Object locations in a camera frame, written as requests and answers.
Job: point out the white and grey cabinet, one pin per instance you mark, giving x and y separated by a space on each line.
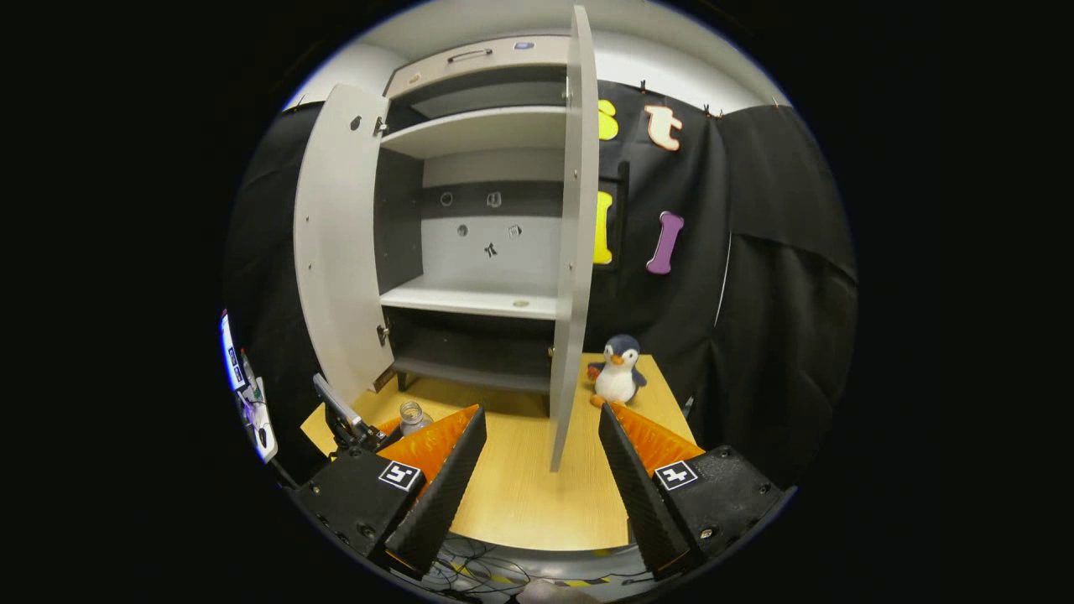
495 252

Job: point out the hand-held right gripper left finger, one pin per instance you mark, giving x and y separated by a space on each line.
445 495

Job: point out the clear bottle with red label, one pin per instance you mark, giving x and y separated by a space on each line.
412 417

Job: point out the bright monitor screen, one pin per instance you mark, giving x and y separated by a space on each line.
228 352

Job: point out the white cabinet shelf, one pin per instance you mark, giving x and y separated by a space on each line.
470 132
461 298

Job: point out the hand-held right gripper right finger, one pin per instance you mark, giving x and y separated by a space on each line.
642 495

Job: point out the white cabinet door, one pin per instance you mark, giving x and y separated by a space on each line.
575 252
336 235

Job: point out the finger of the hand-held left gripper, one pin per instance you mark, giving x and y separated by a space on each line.
388 427

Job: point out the black backdrop cloth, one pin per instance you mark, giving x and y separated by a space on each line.
780 294

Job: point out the beige cabinet drawer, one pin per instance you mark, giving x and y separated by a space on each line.
478 67

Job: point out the penguin plush toy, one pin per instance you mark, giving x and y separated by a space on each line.
619 377

